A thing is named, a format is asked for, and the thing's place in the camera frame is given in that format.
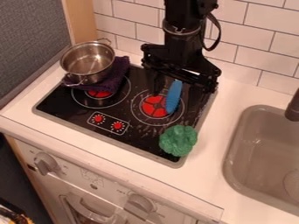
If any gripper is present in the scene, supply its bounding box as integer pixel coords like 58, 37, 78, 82
140, 34, 224, 97

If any blue toy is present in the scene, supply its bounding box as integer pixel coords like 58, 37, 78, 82
164, 80, 185, 115

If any toy stove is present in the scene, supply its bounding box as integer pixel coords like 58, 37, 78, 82
31, 61, 220, 169

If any purple cloth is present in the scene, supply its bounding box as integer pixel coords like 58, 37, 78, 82
61, 55, 132, 95

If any silver pot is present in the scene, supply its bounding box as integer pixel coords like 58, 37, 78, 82
58, 38, 117, 88

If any toy sink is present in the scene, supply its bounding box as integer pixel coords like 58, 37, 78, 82
221, 104, 299, 217

